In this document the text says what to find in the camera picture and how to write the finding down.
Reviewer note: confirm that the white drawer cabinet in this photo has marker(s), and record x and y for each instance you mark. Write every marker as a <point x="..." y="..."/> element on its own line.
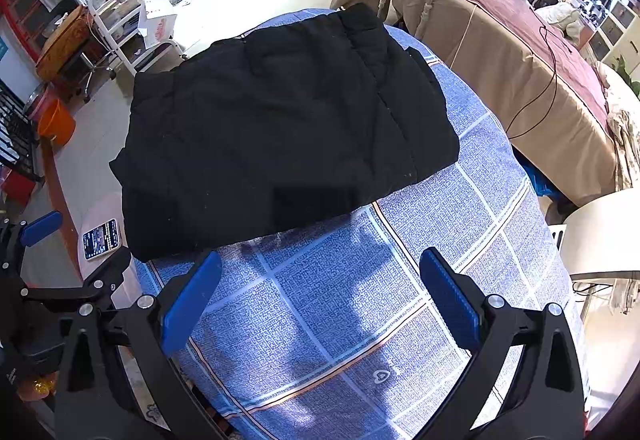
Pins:
<point x="612" y="32"/>

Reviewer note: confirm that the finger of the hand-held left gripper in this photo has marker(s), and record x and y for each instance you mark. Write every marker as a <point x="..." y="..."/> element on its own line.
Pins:
<point x="42" y="228"/>
<point x="107" y="272"/>

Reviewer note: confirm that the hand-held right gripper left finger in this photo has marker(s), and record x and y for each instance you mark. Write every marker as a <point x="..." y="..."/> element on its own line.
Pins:
<point x="192" y="300"/>

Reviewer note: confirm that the white paper bag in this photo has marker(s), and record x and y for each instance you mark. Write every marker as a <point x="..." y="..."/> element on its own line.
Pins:
<point x="160" y="22"/>

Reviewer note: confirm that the blue checked bed sheet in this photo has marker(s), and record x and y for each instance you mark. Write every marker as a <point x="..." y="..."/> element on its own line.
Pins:
<point x="350" y="310"/>

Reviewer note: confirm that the white curved beauty machine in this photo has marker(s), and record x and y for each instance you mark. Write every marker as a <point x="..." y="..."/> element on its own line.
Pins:
<point x="600" y="235"/>

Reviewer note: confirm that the smartphone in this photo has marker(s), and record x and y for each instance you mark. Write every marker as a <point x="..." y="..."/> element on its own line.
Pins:
<point x="101" y="240"/>

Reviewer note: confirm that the black metal rack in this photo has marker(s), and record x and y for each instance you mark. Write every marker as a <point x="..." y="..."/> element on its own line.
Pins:
<point x="17" y="129"/>

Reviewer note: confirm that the white trolley cart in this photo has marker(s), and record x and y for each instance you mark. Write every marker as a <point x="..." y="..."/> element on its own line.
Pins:
<point x="125" y="4"/>

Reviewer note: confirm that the blue plastic bins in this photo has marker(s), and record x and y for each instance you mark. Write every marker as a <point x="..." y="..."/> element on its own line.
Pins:
<point x="537" y="180"/>

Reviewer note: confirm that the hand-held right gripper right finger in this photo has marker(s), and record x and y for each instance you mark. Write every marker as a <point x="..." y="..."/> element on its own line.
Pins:
<point x="450" y="297"/>

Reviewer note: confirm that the wooden tray stool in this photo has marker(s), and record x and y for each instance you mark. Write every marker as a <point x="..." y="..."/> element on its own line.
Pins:
<point x="65" y="44"/>

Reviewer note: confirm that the brown covered massage bed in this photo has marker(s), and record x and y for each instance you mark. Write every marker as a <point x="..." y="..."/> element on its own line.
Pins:
<point x="520" y="84"/>

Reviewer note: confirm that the orange bucket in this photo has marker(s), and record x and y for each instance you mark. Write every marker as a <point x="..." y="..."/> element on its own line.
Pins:
<point x="57" y="122"/>

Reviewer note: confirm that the black padded jacket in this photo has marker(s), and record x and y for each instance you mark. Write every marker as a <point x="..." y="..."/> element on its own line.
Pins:
<point x="280" y="134"/>

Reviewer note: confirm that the crumpled gold blanket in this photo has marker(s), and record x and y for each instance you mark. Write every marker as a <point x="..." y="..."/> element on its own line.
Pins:
<point x="625" y="134"/>

